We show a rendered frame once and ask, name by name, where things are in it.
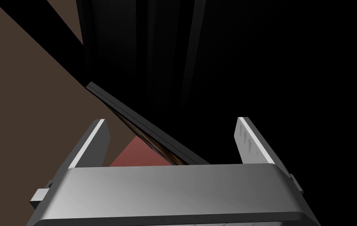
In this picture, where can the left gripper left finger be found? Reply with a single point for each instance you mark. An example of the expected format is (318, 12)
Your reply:
(94, 147)

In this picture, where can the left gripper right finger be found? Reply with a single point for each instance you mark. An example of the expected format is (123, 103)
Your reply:
(251, 145)

